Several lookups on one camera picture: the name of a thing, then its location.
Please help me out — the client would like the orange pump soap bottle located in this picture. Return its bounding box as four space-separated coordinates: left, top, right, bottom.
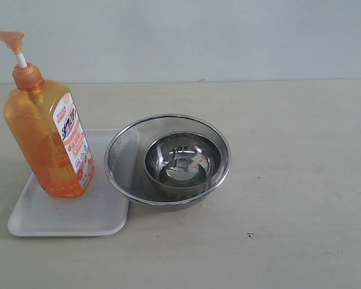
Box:
0 31 94 197

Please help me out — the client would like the small stainless steel bowl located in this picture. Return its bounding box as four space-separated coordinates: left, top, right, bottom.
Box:
144 132 221 202

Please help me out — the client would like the steel mesh strainer basket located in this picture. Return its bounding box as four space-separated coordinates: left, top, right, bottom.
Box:
104 114 232 211

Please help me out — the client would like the white rectangular plastic tray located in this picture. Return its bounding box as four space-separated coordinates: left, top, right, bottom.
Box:
7 129 129 237

